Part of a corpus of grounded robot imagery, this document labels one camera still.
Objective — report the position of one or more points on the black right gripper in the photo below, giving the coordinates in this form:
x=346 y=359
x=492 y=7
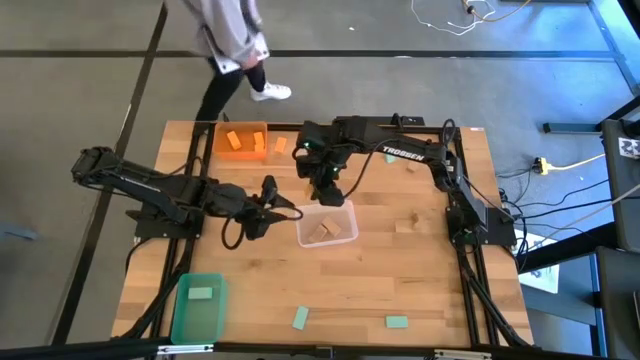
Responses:
x=322 y=165

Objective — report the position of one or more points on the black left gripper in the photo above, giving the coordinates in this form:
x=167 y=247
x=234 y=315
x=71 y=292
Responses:
x=255 y=217

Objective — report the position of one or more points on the teal block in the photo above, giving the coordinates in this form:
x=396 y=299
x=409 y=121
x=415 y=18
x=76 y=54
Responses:
x=300 y=318
x=200 y=293
x=396 y=322
x=390 y=159

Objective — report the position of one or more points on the long natural wood block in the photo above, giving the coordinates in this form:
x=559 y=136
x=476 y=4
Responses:
x=412 y=167

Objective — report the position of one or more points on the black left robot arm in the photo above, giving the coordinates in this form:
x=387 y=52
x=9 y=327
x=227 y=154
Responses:
x=150 y=187

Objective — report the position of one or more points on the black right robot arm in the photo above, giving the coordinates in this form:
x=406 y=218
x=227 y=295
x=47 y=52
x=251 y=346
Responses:
x=405 y=152

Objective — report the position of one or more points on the clear plastic bin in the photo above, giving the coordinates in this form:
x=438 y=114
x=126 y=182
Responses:
x=350 y=220

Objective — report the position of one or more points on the orange plastic bin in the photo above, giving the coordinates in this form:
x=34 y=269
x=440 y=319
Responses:
x=222 y=150

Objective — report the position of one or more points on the teal plastic bin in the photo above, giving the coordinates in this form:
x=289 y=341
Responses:
x=200 y=325

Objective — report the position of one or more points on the silver aluminium bar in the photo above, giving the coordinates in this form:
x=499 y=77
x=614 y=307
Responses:
x=462 y=355
x=185 y=349

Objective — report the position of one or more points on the person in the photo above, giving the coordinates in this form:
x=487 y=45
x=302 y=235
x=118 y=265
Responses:
x=225 y=30

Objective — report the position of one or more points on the white paper sheet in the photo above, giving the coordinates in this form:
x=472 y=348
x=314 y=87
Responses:
x=545 y=280

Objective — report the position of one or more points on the black diagonal beam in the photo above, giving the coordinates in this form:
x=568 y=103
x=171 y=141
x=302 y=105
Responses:
x=565 y=248

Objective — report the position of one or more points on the black stand foot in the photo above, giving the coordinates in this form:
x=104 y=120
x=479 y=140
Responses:
x=570 y=128

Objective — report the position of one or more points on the grey floor scrap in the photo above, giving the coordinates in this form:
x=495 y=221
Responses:
x=17 y=232

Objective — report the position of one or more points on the grey cabinet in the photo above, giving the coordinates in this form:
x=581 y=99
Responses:
x=625 y=200

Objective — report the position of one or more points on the black white fiducial tag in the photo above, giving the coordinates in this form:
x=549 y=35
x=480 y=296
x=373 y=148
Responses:
x=630 y=148

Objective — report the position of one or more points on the grey panel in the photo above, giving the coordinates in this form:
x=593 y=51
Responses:
x=620 y=300

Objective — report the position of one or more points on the black aluminium rig frame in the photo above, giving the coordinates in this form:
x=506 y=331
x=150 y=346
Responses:
x=287 y=127

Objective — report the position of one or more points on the black edge bracket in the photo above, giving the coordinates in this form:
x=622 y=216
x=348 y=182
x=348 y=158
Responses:
x=415 y=121

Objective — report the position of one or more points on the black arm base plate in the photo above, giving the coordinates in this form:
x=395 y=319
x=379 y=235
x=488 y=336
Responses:
x=150 y=230
x=500 y=232

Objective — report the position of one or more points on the blue frame rail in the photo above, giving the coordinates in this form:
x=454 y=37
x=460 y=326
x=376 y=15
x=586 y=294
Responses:
x=618 y=55

